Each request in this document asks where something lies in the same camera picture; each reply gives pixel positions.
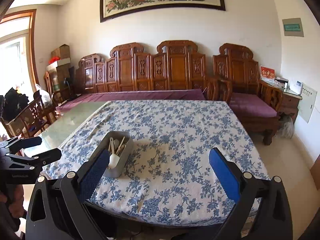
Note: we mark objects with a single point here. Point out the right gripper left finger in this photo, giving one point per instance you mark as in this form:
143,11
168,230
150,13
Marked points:
56,209

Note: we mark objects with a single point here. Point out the carved wooden armchair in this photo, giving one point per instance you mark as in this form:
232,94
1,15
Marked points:
237,82

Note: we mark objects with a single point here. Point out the long carved wooden sofa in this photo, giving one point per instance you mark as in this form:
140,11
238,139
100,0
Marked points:
177,65

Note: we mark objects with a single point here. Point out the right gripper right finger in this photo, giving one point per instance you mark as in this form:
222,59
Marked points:
273,219

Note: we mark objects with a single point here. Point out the wall electrical panel box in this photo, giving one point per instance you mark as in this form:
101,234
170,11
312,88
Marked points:
293,27

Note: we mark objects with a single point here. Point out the stacked cardboard boxes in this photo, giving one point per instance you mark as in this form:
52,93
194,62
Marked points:
60,69

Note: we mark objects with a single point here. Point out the wooden dining chair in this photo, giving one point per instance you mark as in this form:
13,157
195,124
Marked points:
33,119

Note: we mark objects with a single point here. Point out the white wall chart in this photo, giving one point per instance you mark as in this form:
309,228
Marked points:
306,105

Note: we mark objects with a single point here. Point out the red calendar card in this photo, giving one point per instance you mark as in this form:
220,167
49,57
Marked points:
267,74

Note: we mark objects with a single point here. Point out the wooden chopstick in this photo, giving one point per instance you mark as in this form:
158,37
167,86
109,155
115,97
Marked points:
120,145

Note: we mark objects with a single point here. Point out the wooden side table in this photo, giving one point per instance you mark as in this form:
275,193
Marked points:
289,105

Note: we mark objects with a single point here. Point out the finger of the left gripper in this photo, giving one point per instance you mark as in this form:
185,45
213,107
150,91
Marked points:
42,158
15,144

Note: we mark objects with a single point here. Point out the metal utensil tray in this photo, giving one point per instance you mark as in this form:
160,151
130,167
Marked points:
118,145

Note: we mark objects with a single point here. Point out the person's left hand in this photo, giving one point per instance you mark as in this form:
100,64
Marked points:
16,202

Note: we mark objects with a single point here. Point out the purple sofa cushion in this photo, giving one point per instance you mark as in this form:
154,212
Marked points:
191,94

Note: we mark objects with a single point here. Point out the blue floral tablecloth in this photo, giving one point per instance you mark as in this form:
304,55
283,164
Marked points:
167,179

